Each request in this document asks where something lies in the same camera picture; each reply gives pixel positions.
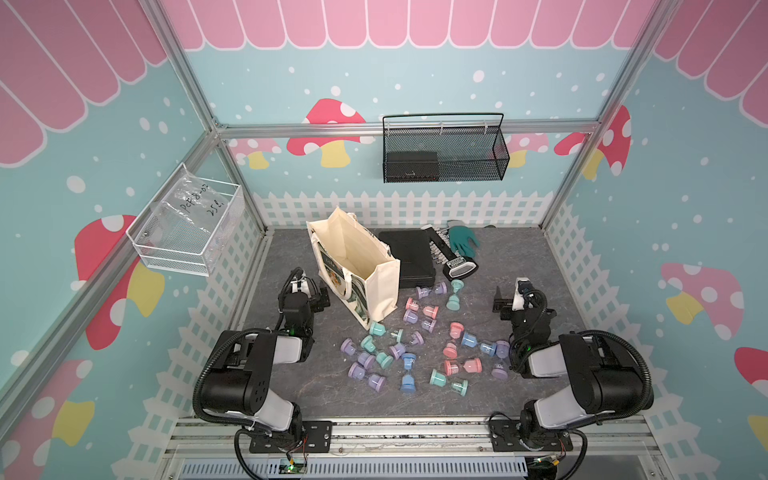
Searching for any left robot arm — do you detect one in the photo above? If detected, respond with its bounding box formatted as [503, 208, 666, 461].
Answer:
[192, 267, 330, 442]

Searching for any blue hourglass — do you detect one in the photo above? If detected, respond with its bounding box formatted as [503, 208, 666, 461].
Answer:
[400, 352, 416, 394]

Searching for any purple hourglass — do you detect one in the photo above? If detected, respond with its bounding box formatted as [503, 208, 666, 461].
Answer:
[347, 363, 386, 393]
[340, 338, 358, 357]

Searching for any black box in basket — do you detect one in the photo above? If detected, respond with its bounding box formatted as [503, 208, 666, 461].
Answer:
[383, 151, 440, 183]

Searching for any clear wire wall basket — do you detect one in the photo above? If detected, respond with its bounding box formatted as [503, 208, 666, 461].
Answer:
[125, 163, 245, 278]

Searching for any green rubber glove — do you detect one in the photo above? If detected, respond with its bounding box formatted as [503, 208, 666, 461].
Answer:
[447, 220, 479, 258]

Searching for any cream canvas tote bag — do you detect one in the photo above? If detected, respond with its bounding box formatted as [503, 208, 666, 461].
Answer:
[306, 208, 401, 329]

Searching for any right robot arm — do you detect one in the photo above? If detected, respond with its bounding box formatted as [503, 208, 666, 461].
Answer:
[489, 277, 654, 451]

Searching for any black white hair brush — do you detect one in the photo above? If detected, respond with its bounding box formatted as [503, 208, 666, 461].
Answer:
[421, 224, 478, 281]

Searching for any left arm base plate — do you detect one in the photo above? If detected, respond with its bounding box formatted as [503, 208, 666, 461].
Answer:
[248, 421, 333, 454]

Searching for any teal hourglass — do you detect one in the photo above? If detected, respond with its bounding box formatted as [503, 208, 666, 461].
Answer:
[360, 335, 377, 354]
[446, 279, 465, 311]

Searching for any teal hourglass by brush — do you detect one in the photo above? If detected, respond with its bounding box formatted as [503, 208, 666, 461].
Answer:
[446, 279, 465, 311]

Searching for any green hourglass front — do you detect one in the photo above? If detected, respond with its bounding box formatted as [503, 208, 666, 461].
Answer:
[429, 369, 469, 397]

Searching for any black flat box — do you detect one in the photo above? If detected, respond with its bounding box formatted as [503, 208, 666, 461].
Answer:
[378, 229, 436, 289]

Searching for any black mesh wall basket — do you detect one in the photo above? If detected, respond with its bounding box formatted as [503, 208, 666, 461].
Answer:
[381, 112, 510, 183]

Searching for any plastic bag in basket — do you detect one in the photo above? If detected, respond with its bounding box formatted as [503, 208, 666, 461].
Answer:
[149, 164, 241, 265]

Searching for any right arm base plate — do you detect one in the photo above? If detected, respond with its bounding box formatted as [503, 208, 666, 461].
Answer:
[486, 416, 573, 453]

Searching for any pink hourglass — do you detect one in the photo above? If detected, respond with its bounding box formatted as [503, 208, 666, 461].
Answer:
[442, 358, 483, 376]

